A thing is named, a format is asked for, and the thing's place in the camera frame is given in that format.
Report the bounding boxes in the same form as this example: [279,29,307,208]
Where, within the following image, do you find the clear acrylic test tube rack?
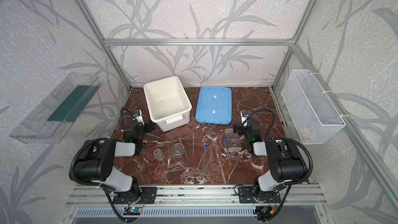
[225,128,242,151]

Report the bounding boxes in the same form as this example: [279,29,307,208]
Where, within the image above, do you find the blue capped test tube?
[202,145,208,174]
[210,134,215,161]
[222,138,232,166]

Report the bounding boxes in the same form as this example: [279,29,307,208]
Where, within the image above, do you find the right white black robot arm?
[233,120,314,198]

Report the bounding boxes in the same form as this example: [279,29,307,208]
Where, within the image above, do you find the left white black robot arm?
[69,120,155,196]

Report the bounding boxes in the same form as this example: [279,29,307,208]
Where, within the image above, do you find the small clear glass beaker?
[153,149,165,161]

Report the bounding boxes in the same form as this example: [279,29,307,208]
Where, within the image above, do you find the white plastic storage bin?
[144,76,192,132]

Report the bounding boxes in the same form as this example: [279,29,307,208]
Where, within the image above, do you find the blue plastic bin lid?
[195,86,232,125]

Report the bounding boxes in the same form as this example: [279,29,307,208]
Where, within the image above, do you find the clear glass alcohol lamp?
[171,143,183,158]

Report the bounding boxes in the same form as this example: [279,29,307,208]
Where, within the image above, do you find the pink item in basket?
[298,127,314,140]

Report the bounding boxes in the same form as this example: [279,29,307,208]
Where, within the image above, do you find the black metal tweezers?
[167,163,187,173]

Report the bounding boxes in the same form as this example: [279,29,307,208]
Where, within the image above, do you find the green circuit board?
[123,206,143,216]

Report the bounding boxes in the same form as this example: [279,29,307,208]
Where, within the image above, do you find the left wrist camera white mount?
[133,110,145,125]

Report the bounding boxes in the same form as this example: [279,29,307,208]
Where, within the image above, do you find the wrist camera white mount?
[133,110,145,125]
[240,111,249,125]

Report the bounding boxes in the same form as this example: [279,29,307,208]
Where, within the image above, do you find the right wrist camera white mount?
[240,111,249,125]

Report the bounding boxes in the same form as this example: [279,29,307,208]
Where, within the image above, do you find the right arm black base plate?
[235,186,282,204]

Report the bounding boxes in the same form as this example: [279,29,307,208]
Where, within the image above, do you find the white wire mesh basket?
[281,69,346,145]

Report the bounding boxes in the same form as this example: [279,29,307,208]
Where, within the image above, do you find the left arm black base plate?
[113,187,157,205]

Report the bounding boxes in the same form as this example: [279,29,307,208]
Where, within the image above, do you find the clear acrylic wall shelf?
[9,72,102,144]

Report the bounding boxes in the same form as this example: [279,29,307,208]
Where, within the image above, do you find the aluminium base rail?
[65,184,327,207]

